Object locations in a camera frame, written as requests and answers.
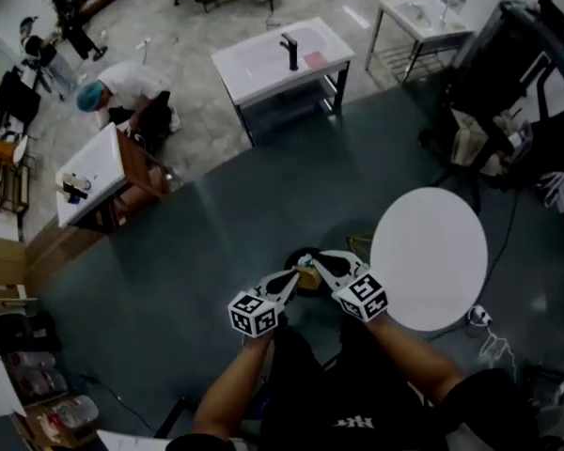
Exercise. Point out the white power strip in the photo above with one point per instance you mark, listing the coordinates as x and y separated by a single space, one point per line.
479 315

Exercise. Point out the person's black t-shirt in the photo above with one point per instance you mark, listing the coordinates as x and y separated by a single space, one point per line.
404 432

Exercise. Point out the white sink on wooden cabinet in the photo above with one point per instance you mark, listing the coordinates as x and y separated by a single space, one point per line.
94 172

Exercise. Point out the white sink on chrome stand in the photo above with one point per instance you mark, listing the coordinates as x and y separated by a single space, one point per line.
418 17

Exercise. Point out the black faucet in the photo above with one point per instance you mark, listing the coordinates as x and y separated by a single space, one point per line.
291 50

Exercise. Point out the black office chair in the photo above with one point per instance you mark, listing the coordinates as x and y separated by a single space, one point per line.
498 64

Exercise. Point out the clear plastic bag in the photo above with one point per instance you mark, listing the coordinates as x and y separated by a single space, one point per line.
37 376

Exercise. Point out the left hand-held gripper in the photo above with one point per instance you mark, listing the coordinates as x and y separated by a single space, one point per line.
254 315

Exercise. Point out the white sink on black stand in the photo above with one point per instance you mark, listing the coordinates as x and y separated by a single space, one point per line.
263 64

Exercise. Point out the white striped bag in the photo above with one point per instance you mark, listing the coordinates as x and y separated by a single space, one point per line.
552 188

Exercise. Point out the black waste bin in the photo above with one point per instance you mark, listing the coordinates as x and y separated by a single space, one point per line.
297 254

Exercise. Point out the pink square pad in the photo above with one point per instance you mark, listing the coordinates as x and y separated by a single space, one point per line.
315 58

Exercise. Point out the person's black trousers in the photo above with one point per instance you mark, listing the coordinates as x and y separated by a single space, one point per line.
305 369

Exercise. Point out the person's right forearm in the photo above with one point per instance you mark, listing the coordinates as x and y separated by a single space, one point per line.
413 355

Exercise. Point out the open cardboard box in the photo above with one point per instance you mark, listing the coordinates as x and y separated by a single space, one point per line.
61 421

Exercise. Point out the round white table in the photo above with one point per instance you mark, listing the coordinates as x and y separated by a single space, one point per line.
427 261

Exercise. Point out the black bag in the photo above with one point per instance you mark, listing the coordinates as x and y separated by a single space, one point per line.
19 334

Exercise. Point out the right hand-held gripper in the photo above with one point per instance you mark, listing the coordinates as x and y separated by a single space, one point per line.
362 299

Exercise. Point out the person's left forearm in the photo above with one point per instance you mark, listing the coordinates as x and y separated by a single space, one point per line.
235 388

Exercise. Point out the chrome faucet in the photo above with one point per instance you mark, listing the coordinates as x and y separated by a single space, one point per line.
444 3

